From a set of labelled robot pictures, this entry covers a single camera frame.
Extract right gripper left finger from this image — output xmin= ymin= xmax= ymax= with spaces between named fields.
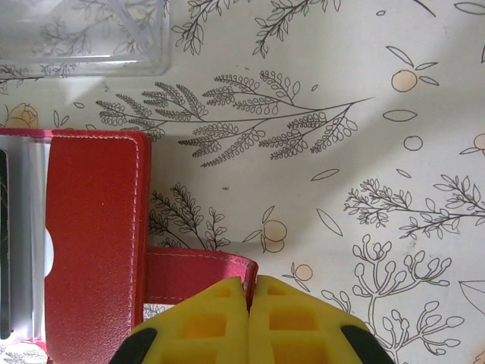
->
xmin=109 ymin=276 xmax=252 ymax=364

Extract clear acrylic card stand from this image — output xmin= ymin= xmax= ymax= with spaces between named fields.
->
xmin=0 ymin=0 xmax=171 ymax=80

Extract red leather card holder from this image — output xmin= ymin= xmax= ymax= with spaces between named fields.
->
xmin=0 ymin=127 xmax=259 ymax=364

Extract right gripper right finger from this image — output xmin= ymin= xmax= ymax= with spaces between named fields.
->
xmin=248 ymin=275 xmax=397 ymax=364

